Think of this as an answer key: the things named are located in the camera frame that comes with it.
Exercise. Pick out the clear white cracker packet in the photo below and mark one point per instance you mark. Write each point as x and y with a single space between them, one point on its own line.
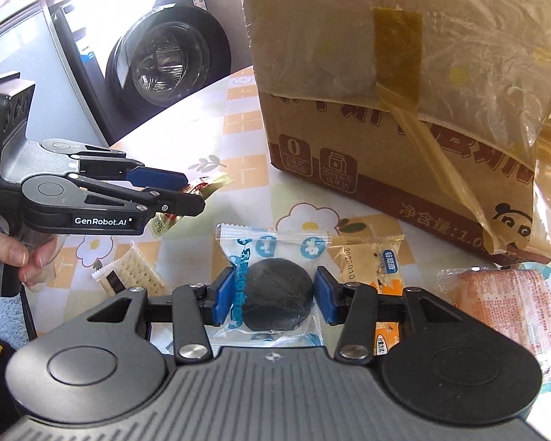
137 271

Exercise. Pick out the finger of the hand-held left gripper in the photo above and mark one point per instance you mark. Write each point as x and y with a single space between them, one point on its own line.
183 204
156 175

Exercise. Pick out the grey appliance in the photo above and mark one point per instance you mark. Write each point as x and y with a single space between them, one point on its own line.
27 46

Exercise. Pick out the person's left hand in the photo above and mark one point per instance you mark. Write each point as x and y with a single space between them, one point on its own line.
9 248

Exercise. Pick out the light blue fleece cloth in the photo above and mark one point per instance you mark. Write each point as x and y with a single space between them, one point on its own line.
0 317

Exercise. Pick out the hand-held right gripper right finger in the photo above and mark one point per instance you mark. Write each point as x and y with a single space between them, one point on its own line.
326 296

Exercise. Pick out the plastic-wrapped cardboard box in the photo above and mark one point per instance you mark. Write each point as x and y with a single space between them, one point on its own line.
349 101

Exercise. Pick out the clear dark cookie packet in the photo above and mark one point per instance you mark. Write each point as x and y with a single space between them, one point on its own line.
275 298

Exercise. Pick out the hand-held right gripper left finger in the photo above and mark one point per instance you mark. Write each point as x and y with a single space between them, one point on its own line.
222 296

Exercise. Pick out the washing machine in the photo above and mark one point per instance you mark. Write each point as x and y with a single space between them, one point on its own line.
174 59

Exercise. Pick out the small green-red candy packet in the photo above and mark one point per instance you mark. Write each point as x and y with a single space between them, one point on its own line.
211 183

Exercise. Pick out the yellow cracker packet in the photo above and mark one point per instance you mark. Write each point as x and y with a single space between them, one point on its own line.
367 262

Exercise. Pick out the orange wrapped bread packet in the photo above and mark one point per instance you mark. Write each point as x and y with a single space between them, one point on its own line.
500 317

